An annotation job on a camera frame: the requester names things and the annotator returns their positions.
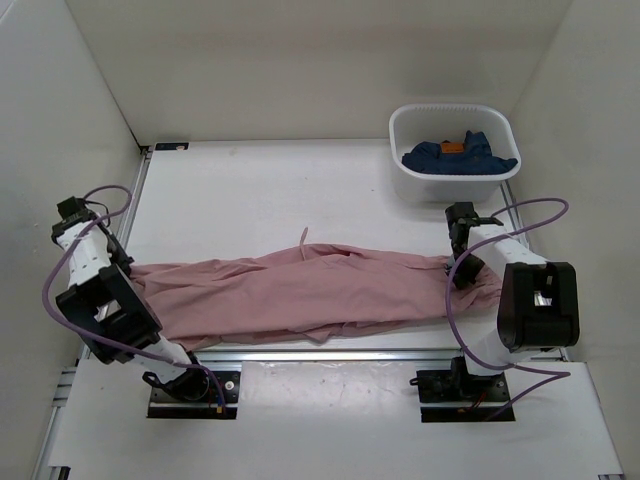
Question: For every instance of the dark blue jeans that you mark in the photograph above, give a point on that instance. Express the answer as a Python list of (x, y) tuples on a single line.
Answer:
[(472, 157)]

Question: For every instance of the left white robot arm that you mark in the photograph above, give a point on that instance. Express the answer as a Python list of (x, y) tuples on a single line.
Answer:
[(102, 299)]

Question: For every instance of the pink trousers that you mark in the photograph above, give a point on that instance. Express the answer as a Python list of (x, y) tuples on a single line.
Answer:
[(311, 292)]

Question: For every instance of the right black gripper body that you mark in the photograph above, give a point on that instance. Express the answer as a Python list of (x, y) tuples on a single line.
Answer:
[(467, 269)]

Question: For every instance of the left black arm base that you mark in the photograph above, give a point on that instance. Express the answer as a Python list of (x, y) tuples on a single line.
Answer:
[(194, 396)]

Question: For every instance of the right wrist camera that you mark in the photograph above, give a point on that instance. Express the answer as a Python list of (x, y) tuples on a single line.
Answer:
[(460, 217)]

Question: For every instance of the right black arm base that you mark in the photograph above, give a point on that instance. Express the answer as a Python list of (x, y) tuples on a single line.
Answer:
[(454, 395)]

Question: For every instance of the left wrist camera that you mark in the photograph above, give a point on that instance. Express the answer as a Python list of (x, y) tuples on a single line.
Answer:
[(75, 210)]

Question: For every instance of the white plastic basket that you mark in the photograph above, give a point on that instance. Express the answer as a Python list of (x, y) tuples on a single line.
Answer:
[(412, 124)]

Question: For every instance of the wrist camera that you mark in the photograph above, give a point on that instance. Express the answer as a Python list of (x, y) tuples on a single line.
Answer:
[(460, 217), (75, 210)]

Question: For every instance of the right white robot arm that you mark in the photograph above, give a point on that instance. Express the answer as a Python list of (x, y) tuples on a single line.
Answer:
[(538, 307)]

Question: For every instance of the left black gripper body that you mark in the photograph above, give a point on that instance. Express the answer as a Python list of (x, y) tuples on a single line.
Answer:
[(118, 255)]

